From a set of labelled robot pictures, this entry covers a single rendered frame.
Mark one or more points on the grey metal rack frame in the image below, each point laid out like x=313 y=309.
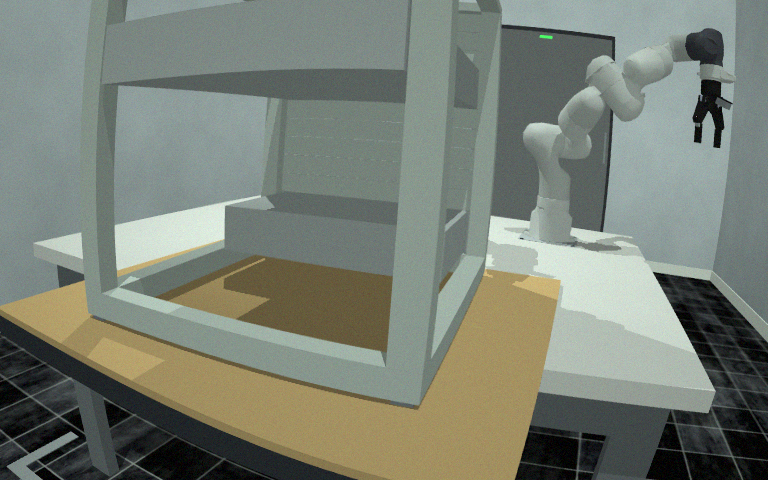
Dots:
x=392 y=214

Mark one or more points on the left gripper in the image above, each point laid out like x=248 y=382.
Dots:
x=709 y=88

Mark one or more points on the tan wooden board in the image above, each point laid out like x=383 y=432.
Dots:
x=472 y=422

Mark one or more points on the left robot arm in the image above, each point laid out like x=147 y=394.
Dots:
x=550 y=220

